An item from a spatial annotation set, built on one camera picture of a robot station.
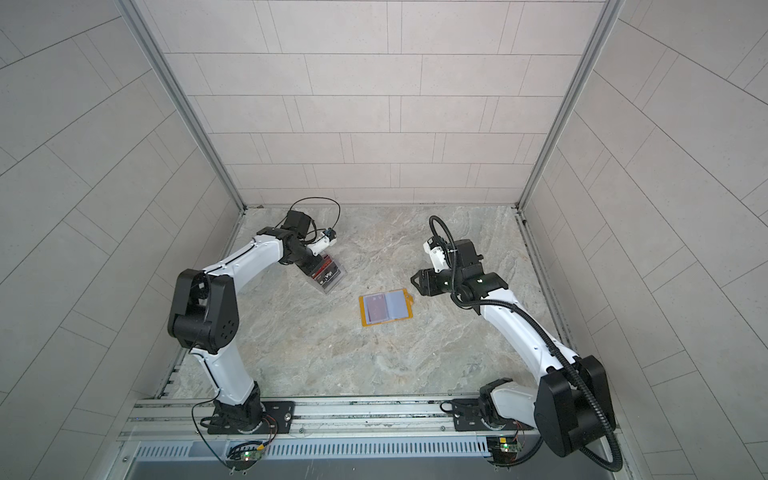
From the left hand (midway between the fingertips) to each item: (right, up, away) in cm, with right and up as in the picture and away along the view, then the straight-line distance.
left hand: (324, 257), depth 94 cm
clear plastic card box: (+1, -10, -1) cm, 10 cm away
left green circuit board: (-11, -42, -29) cm, 52 cm away
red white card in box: (+1, -5, -1) cm, 5 cm away
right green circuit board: (+48, -42, -26) cm, 69 cm away
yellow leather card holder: (+19, -15, -5) cm, 25 cm away
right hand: (+29, -5, -14) cm, 32 cm away
